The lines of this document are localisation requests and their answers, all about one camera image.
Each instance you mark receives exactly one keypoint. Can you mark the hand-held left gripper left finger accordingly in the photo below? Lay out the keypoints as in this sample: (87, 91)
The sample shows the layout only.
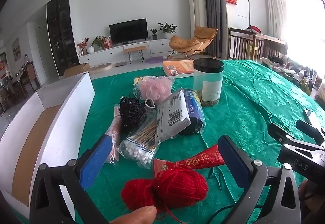
(96, 160)

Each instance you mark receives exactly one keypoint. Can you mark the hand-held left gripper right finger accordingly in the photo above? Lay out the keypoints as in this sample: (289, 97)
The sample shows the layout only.
(233, 160)

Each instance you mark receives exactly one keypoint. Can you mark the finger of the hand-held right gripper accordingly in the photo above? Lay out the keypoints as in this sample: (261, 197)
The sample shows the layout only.
(280, 135)
(308, 128)

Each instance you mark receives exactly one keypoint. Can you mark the white cardboard box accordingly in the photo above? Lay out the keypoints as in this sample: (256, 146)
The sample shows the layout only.
(71, 117)

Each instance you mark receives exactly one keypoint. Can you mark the red yarn ball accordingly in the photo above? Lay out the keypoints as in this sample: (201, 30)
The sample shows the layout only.
(177, 186)

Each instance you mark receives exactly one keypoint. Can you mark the blue trash bag roll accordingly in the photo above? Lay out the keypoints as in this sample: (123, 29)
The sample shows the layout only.
(194, 112)

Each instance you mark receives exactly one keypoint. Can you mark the person's right hand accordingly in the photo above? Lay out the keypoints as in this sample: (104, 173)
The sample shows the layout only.
(308, 198)

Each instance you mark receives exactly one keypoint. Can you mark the person's left hand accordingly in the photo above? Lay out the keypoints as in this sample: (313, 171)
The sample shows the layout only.
(137, 216)

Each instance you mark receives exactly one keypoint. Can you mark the pink patterned packet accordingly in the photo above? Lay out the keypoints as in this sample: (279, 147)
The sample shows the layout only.
(114, 132)

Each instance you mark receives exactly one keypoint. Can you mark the red printed packet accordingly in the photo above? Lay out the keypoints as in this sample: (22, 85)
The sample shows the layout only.
(193, 160)

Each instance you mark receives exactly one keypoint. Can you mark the green tablecloth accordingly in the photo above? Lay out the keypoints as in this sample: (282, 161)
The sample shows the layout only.
(254, 102)

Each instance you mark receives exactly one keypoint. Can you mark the bag of cotton swabs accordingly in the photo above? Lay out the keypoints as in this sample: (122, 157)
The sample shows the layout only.
(137, 147)

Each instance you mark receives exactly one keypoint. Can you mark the black mesh pouch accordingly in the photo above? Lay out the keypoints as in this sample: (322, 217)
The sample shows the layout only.
(132, 114)

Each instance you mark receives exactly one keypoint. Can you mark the grey sealed packet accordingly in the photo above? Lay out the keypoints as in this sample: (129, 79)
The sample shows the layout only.
(172, 114)

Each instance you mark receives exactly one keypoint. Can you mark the clear jar with black lid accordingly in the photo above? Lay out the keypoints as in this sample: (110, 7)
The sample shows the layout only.
(208, 81)

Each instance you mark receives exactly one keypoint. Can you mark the small yellow packet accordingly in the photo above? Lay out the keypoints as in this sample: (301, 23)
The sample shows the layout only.
(139, 80)

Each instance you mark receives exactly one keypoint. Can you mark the brown cardboard box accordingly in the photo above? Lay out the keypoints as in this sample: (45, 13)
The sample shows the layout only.
(76, 70)

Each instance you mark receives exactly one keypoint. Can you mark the beige pet bed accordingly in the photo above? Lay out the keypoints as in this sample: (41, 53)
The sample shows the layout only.
(101, 67)

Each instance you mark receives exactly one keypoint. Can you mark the pink bath pouf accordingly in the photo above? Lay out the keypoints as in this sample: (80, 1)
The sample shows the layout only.
(156, 88)

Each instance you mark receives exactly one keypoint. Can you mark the wooden railing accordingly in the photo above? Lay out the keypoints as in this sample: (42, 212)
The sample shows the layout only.
(241, 43)

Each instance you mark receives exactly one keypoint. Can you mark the wooden dining chair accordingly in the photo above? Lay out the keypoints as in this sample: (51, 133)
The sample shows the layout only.
(30, 75)

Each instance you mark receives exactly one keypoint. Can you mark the orange book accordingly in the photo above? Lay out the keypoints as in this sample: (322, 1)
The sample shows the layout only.
(177, 67)

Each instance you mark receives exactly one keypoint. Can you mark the red cloth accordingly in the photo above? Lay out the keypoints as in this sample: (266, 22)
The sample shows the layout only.
(254, 28)

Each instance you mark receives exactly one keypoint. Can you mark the round white vase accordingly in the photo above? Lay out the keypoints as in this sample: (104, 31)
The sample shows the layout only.
(90, 49)

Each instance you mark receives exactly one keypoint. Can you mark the purple floor mat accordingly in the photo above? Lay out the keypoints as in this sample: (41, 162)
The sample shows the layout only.
(154, 59)

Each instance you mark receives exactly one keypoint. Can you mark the red flowers in vase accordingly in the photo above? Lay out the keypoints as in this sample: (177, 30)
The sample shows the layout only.
(81, 45)

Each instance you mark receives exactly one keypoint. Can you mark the small wooden bench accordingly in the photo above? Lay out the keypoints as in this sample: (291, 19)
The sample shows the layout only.
(134, 48)

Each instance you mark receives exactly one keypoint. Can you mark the bushy green potted plant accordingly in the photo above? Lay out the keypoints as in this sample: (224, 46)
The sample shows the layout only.
(99, 42)

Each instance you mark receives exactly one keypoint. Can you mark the orange rocking chair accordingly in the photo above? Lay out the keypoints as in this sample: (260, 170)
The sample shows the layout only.
(193, 41)

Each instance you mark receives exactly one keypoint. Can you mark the white curtain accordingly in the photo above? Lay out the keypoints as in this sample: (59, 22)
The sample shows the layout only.
(276, 5)

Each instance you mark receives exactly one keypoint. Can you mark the tall black display cabinet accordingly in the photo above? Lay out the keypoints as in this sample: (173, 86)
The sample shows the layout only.
(62, 36)

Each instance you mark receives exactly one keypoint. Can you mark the white television cabinet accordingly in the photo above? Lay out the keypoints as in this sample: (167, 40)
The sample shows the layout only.
(157, 46)

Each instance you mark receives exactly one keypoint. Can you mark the black television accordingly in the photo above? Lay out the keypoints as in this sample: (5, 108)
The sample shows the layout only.
(128, 31)

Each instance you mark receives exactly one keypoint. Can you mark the small green potted plant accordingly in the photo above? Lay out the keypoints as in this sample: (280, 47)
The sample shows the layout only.
(154, 33)

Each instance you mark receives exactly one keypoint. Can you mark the grey curtain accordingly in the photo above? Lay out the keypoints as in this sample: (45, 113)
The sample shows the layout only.
(212, 5)

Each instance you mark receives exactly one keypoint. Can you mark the large green potted plant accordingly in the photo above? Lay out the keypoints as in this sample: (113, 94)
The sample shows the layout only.
(167, 28)

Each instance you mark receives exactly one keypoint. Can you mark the covered standing air conditioner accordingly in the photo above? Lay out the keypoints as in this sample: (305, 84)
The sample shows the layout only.
(197, 10)

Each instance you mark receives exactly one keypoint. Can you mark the framed wall picture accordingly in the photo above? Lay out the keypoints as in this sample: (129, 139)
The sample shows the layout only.
(16, 50)

